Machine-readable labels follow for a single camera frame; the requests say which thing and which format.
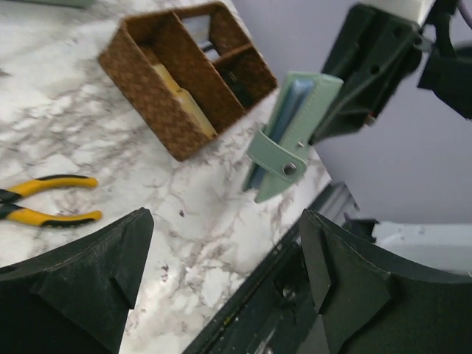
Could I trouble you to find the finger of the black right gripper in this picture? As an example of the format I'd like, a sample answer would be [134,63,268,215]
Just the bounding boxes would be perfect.
[309,3,421,145]

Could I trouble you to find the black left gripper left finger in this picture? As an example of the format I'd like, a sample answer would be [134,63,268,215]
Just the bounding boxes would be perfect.
[1,208,153,353]

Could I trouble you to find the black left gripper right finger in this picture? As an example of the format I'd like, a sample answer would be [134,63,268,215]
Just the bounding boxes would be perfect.
[299,210,471,353]

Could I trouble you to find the brown woven organizer basket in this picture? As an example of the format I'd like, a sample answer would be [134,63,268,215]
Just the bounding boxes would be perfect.
[99,1,277,162]

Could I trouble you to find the green plastic storage box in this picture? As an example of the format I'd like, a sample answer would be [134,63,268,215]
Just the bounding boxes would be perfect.
[43,0,94,9]

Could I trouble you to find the yellow handled pliers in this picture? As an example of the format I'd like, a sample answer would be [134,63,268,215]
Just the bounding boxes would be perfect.
[1,174,103,228]

